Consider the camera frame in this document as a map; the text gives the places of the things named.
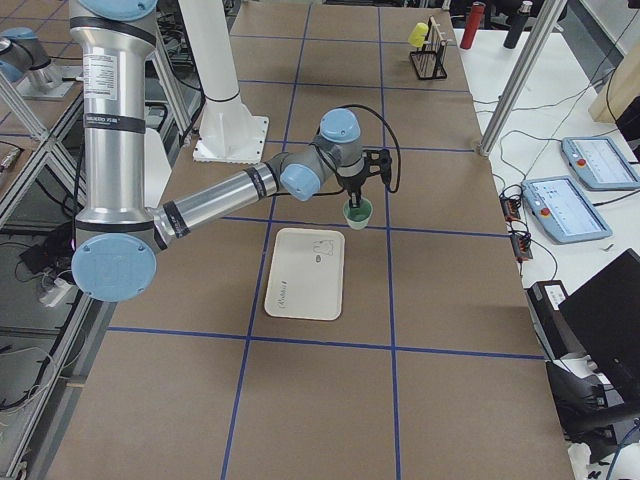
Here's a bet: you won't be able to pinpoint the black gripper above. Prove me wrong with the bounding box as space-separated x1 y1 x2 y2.
336 172 366 209

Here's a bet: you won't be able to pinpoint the pale green plastic cup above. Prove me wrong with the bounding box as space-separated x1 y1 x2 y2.
343 197 373 230

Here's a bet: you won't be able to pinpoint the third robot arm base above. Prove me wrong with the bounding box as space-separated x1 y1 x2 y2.
1 27 82 100

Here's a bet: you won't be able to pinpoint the cream rabbit print tray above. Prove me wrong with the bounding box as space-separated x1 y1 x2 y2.
264 228 345 321

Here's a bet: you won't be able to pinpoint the yellow plastic cup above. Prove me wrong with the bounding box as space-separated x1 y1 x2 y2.
407 22 430 49

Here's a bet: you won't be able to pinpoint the orange electronics board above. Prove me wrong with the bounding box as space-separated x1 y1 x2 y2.
499 194 533 264

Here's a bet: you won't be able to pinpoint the white plastic chair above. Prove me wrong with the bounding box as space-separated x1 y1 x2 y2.
144 128 172 208

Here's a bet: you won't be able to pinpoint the near teach pendant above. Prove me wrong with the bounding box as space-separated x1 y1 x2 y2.
521 176 613 244

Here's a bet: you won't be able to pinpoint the teach pendant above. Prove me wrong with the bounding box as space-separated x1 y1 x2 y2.
561 137 639 191
521 176 613 244

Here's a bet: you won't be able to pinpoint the red water bottle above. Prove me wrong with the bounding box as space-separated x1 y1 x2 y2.
459 1 486 50

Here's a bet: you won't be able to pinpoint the black water bottle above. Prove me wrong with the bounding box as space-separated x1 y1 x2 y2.
503 0 533 49

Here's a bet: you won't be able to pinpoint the far teach pendant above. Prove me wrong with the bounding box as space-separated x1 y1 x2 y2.
561 137 639 191

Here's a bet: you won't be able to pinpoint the black box with label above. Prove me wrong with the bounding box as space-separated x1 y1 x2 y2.
525 280 584 360

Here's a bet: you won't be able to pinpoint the black laptop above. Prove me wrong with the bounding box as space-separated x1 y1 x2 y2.
560 248 639 401

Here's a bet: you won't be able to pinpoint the white power strip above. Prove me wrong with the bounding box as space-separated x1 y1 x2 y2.
39 277 71 308

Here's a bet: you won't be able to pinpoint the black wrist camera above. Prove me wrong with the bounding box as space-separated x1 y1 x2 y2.
363 149 392 189

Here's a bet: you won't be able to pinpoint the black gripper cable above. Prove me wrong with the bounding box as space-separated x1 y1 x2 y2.
272 103 402 197

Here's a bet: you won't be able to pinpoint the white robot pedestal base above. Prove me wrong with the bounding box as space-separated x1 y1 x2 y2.
179 0 269 164

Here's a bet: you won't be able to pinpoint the black wire cup rack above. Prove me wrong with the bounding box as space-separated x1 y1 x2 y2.
409 16 448 80

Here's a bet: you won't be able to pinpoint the aluminium frame post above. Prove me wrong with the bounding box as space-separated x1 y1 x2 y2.
477 0 567 157

